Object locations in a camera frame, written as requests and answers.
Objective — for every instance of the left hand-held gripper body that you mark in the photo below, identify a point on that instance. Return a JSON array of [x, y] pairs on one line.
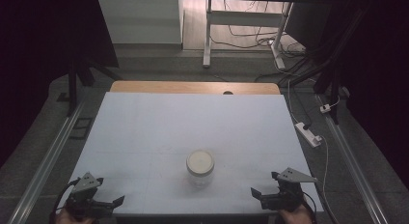
[[84, 185]]

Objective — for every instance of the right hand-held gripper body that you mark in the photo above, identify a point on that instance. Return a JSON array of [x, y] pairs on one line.
[[289, 198]]

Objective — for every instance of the clear glass jar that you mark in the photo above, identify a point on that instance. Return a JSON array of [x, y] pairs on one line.
[[200, 177]]

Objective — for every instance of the white round jar lid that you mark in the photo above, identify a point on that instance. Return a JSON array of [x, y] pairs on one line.
[[200, 161]]

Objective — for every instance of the person's right hand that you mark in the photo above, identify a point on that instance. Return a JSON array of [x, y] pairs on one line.
[[297, 216]]

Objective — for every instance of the person's left hand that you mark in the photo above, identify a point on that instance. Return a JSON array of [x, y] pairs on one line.
[[66, 219]]

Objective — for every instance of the white power strip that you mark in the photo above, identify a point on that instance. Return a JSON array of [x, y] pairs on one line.
[[308, 134]]

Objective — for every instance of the white table mat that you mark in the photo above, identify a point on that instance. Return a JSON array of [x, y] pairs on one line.
[[160, 127]]

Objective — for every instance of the small white adapter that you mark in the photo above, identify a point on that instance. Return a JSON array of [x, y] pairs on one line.
[[325, 108]]

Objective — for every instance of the wooden table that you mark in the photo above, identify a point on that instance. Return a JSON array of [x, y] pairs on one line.
[[180, 87]]

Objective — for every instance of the dark curtain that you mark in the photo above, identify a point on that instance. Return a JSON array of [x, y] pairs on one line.
[[35, 56], [382, 72]]

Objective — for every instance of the white cabinet panel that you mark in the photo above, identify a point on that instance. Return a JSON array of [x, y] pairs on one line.
[[141, 19]]

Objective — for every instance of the aluminium floor rail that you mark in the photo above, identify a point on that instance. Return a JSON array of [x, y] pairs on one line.
[[48, 159], [352, 159]]

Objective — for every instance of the black rectangular floor frame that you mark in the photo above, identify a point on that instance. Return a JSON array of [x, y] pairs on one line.
[[81, 128]]

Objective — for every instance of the white desk frame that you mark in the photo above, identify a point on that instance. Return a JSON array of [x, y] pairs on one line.
[[244, 18]]

